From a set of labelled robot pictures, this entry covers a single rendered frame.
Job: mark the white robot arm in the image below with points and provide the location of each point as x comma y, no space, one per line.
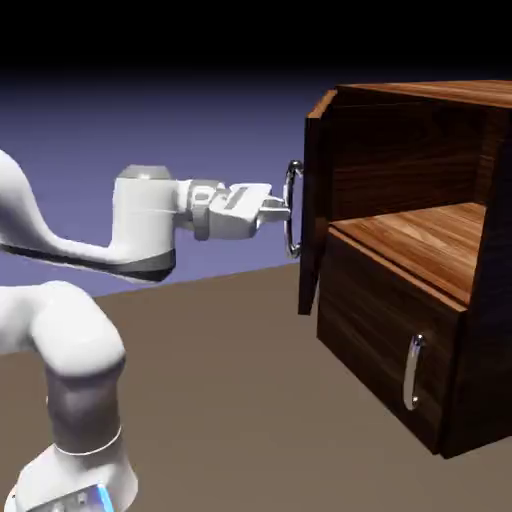
140,212

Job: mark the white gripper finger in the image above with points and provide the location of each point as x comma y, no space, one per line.
272,216
276,203

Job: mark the dark wood cabinet door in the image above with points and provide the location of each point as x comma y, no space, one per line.
380,340
312,208

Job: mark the dark wood cabinet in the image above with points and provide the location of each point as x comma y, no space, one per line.
424,256

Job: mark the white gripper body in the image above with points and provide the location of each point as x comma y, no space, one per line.
236,214

